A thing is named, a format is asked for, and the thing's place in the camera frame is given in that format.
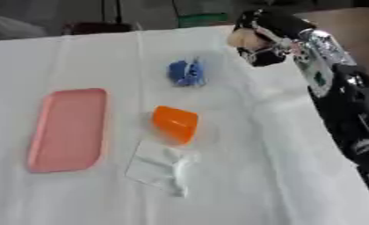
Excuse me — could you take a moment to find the blue object in clear bag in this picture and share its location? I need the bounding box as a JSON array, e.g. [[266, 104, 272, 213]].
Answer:
[[166, 57, 209, 88]]

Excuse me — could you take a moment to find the clear plastic bag with white item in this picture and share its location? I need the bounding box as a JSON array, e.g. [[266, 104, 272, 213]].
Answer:
[[123, 140, 200, 198]]

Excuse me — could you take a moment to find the green box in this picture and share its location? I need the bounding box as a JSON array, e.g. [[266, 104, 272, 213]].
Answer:
[[177, 12, 231, 29]]

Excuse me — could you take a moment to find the dark red bag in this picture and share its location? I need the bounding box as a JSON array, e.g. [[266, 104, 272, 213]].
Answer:
[[61, 22, 134, 36]]

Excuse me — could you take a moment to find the orange block in clear bag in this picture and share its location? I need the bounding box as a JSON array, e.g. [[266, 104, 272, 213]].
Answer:
[[142, 105, 215, 147]]

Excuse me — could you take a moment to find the black tripod leg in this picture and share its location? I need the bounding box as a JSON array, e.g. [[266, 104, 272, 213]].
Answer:
[[112, 0, 125, 25]]

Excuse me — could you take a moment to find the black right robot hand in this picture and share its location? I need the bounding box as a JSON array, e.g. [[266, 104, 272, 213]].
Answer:
[[232, 8, 319, 68]]

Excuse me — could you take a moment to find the tan round object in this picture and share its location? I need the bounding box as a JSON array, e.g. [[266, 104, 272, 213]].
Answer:
[[226, 28, 271, 49]]

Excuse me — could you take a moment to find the pink rectangular tray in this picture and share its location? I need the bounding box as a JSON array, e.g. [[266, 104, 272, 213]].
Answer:
[[25, 87, 111, 174]]

